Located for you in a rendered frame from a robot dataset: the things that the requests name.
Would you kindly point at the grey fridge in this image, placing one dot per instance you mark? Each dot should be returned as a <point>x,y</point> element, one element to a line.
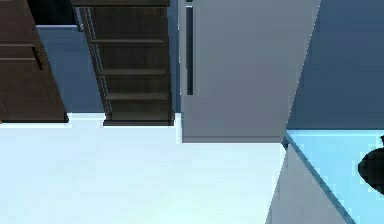
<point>240,73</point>

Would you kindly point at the dark brown drawer cabinet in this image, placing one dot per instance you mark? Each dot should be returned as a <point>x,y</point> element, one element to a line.
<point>133,66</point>

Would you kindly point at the light blue counter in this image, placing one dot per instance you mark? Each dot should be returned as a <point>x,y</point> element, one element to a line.
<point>320,173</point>

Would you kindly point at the dark brown cupboard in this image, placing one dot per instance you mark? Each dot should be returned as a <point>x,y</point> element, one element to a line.
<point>23,73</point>

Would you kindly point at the black round pot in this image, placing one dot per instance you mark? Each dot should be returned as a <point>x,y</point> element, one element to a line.
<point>373,168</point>

